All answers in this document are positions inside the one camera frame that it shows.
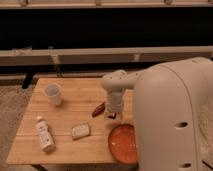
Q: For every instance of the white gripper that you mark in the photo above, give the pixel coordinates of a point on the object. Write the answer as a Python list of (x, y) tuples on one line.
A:
[(114, 104)]

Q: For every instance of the orange ceramic bowl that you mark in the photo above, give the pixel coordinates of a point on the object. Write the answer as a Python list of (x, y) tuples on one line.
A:
[(122, 144)]

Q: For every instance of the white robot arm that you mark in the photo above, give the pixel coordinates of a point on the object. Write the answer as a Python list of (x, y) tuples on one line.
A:
[(167, 99)]

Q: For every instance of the dark chocolate bar packet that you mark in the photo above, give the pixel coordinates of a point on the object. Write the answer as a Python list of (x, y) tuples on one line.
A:
[(112, 116)]

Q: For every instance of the small brown snack bar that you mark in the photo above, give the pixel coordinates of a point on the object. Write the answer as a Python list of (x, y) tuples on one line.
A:
[(98, 110)]

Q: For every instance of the white wrapped snack packet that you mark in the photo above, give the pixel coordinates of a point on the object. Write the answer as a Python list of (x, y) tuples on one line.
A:
[(80, 131)]

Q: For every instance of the translucent plastic cup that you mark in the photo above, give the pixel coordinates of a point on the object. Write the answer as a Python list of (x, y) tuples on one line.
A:
[(53, 93)]

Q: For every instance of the white plastic bottle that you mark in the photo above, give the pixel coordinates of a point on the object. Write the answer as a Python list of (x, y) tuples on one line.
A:
[(45, 137)]

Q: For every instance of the long wooden bench rail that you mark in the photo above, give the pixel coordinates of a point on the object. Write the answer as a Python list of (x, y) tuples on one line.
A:
[(30, 57)]

